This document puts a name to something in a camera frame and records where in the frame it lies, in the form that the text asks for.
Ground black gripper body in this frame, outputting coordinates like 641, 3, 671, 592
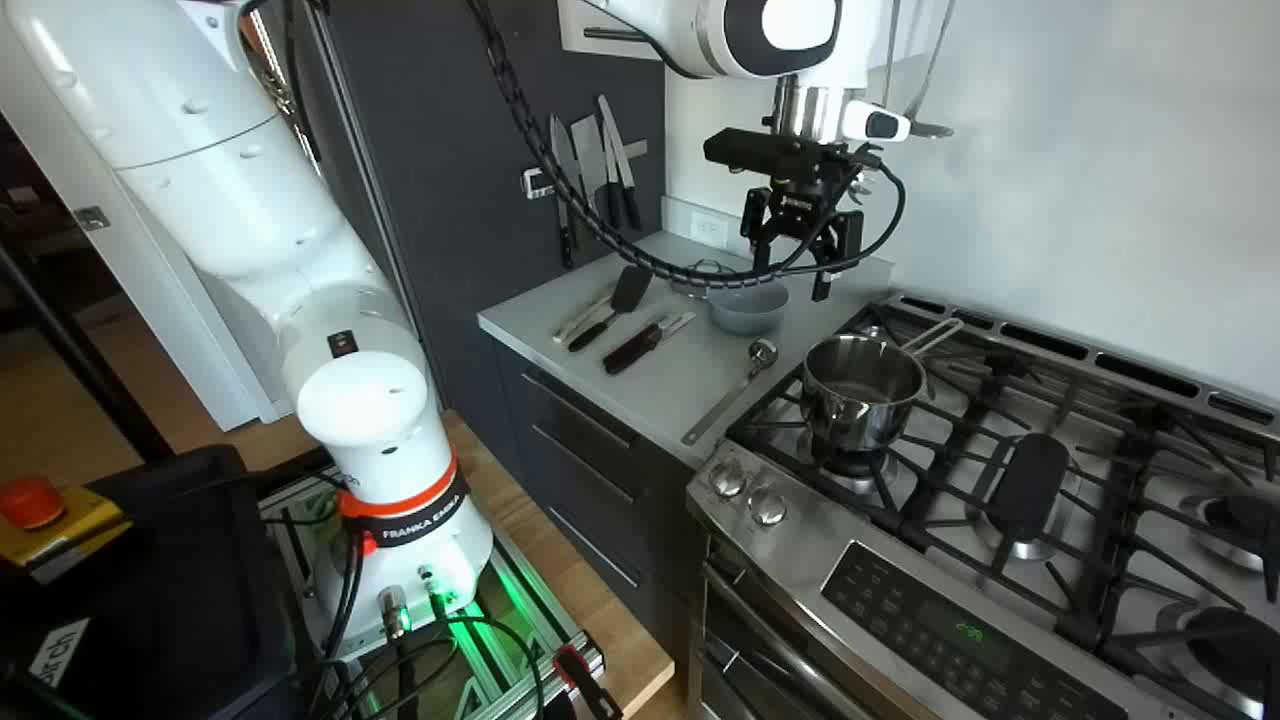
740, 161, 871, 254

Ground long steel measuring spoon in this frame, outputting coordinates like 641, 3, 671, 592
679, 334, 785, 448

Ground broad cleaver knife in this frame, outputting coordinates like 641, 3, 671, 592
567, 113, 608, 248

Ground red button box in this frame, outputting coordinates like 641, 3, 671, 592
0, 481, 131, 575

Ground pale slender spoon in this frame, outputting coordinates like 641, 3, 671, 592
549, 278, 625, 346

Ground magnetic knife strip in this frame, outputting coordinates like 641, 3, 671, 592
583, 135, 657, 172

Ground red handled tool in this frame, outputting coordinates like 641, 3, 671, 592
549, 639, 627, 720

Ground red emergency stop button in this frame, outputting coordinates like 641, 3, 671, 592
0, 477, 71, 534

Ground slim black handled knife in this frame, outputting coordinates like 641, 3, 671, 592
593, 91, 647, 231

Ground white leaning board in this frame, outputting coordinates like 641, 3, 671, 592
71, 196, 295, 434

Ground black-handled kitchen tool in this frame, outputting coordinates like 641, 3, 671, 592
601, 307, 690, 371

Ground white wall outlet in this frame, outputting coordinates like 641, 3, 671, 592
685, 207, 736, 251

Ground pale blue bowl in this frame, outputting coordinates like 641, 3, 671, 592
699, 270, 792, 339

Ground steel saucepan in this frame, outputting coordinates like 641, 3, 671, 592
797, 317, 966, 460

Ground long chef knife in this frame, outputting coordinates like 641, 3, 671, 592
542, 113, 583, 270

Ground hanging steel ladle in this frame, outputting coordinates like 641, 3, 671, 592
886, 0, 960, 143

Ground stainless steel gas stove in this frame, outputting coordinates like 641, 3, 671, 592
685, 286, 1280, 720

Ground black case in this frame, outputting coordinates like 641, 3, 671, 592
0, 445, 307, 720

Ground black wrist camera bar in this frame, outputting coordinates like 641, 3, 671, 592
699, 124, 876, 178

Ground dark grey drawer cabinet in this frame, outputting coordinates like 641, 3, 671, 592
477, 317, 707, 660

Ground black handled steel utensil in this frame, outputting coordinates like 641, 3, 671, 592
602, 311, 699, 380

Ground small black handled knife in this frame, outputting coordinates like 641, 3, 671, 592
593, 124, 627, 231

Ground black spatula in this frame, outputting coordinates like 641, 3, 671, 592
562, 265, 657, 357

